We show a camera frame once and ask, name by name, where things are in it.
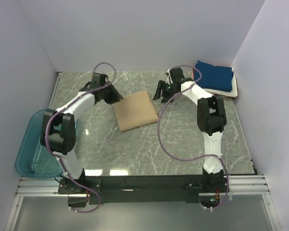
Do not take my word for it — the beige t-shirt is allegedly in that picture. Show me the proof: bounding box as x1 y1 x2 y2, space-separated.
113 90 158 132

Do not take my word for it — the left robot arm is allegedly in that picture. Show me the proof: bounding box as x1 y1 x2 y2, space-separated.
40 73 123 186

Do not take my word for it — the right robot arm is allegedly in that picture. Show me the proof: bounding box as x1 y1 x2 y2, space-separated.
153 66 227 191

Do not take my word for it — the folded blue t-shirt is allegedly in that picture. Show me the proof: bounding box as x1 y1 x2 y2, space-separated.
195 61 234 92

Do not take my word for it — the folded white t-shirt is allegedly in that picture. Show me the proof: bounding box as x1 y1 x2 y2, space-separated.
204 68 238 98

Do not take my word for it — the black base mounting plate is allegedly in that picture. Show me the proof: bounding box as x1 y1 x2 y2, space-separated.
58 175 229 207

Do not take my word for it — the teal plastic bin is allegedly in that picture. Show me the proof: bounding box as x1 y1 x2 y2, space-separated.
15 109 63 179

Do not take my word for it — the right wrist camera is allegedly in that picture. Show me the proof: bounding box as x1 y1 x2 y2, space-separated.
165 69 172 84

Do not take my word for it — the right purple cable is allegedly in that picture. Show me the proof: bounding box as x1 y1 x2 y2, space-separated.
157 64 231 211

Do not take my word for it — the purple cable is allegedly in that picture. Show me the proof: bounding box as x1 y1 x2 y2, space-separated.
157 64 231 211
45 62 118 214

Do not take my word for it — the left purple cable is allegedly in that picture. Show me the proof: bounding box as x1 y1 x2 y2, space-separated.
45 62 118 214

